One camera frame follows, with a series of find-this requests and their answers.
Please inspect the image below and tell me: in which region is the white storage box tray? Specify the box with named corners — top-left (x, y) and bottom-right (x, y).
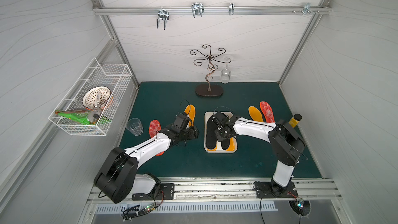
top-left (204, 112), bottom-right (238, 153)

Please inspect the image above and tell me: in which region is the black insole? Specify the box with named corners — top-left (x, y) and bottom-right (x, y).
top-left (205, 116), bottom-right (217, 150)
top-left (221, 139), bottom-right (230, 150)

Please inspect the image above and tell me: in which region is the red insole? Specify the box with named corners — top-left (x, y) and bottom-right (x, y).
top-left (260, 101), bottom-right (275, 123)
top-left (149, 120), bottom-right (161, 141)

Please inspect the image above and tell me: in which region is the orange insole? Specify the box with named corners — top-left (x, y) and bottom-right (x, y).
top-left (248, 106), bottom-right (264, 122)
top-left (184, 104), bottom-right (196, 128)
top-left (226, 138), bottom-right (236, 152)

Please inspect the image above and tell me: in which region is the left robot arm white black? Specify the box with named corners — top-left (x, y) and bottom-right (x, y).
top-left (93, 113), bottom-right (200, 203)

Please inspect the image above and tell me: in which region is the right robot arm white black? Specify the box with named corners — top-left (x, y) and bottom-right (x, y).
top-left (209, 112), bottom-right (306, 189)

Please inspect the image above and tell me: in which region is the green table mat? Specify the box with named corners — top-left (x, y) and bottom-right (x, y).
top-left (120, 82), bottom-right (292, 177)

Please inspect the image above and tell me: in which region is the brown metal glass rack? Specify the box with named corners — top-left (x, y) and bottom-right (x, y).
top-left (190, 44), bottom-right (230, 97)

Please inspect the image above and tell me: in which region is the clear plastic cup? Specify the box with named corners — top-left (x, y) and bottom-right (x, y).
top-left (126, 118), bottom-right (144, 136)

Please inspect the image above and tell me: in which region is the hanging wine glass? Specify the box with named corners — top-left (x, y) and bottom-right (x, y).
top-left (221, 57), bottom-right (231, 84)

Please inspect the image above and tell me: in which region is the yellow bottle black cap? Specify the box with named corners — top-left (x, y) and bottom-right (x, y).
top-left (289, 114), bottom-right (303, 128)

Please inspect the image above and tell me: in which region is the white plastic strainer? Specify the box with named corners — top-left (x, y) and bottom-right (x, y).
top-left (82, 86), bottom-right (111, 110)

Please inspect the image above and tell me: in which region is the green plastic item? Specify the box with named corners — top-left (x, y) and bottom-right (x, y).
top-left (55, 110), bottom-right (112, 125)

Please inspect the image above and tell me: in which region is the metal hook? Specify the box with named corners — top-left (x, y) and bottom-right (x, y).
top-left (157, 9), bottom-right (170, 30)
top-left (191, 3), bottom-right (204, 18)
top-left (229, 3), bottom-right (235, 16)
top-left (292, 3), bottom-right (320, 16)

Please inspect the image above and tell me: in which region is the white wire basket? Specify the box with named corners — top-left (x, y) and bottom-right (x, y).
top-left (48, 58), bottom-right (132, 136)

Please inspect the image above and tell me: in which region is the black cable bundle left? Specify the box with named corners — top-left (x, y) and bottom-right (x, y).
top-left (119, 203), bottom-right (162, 222)

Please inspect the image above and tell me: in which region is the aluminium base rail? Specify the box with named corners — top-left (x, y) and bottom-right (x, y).
top-left (86, 178), bottom-right (343, 205)

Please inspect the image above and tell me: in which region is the aluminium top rail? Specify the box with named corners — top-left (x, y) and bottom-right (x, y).
top-left (93, 5), bottom-right (332, 16)

